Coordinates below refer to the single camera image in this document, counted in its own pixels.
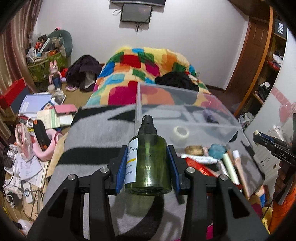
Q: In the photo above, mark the white tape roll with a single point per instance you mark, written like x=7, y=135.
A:
x=180, y=133

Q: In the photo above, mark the grey neck pillow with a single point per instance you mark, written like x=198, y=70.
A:
x=63, y=42

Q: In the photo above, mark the blue white book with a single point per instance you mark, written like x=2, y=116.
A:
x=34, y=103

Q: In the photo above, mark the striped curtain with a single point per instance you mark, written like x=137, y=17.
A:
x=18, y=19

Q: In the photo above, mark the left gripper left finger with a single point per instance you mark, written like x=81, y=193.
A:
x=62, y=216

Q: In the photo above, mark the purple spray bottle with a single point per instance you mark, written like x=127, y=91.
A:
x=208, y=116

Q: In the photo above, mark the white pen device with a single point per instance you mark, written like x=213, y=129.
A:
x=220, y=165

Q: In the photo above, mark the green spray bottle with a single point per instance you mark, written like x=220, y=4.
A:
x=147, y=172

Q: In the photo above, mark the green storage bag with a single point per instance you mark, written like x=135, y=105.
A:
x=40, y=70

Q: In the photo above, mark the person right hand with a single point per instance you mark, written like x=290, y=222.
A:
x=279, y=183

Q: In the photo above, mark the small wall monitor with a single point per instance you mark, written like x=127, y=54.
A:
x=137, y=13

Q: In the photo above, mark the teal tape roll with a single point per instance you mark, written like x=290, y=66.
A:
x=217, y=151

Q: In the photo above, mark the dark purple clothes pile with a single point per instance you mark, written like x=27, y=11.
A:
x=83, y=73

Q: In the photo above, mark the colourful patchwork duvet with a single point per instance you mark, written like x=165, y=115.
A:
x=117, y=83

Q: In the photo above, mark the pink box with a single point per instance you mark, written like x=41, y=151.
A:
x=65, y=109

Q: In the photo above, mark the grey black blanket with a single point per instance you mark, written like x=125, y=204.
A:
x=95, y=137

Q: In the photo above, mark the white ointment tube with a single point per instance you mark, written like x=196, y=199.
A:
x=208, y=160

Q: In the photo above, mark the black orange tool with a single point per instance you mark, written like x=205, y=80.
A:
x=41, y=134

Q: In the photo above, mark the pale green tube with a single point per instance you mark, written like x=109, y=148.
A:
x=230, y=169

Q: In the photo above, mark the red tea packet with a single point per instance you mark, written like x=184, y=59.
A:
x=200, y=167

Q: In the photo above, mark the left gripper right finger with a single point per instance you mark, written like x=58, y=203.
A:
x=233, y=217

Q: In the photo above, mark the beige tube red cap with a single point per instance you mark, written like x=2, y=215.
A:
x=237, y=162

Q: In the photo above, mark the red box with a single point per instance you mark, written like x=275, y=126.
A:
x=12, y=92

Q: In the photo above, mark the wall television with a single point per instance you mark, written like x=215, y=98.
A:
x=148, y=2

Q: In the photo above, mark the clear plastic storage box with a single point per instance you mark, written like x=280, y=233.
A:
x=172, y=106

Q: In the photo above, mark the wooden shelf unit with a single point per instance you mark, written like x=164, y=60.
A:
x=260, y=58

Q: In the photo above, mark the black clothes pile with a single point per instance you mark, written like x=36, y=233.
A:
x=176, y=79

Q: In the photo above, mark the rabbit doll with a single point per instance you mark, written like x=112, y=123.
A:
x=55, y=75

